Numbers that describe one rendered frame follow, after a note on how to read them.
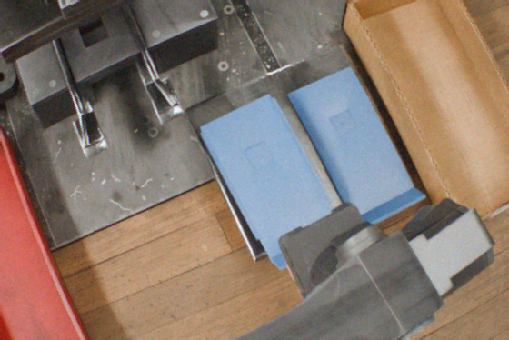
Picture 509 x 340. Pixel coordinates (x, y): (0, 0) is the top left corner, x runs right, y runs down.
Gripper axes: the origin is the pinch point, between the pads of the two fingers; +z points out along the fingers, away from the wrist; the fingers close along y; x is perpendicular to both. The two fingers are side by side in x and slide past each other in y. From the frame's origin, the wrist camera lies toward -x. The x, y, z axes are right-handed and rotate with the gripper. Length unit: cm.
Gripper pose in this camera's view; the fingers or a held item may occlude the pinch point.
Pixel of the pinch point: (309, 247)
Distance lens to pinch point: 99.4
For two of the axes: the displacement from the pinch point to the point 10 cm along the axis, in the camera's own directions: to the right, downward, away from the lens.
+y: -3.9, -8.8, -2.8
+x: -8.8, 4.4, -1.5
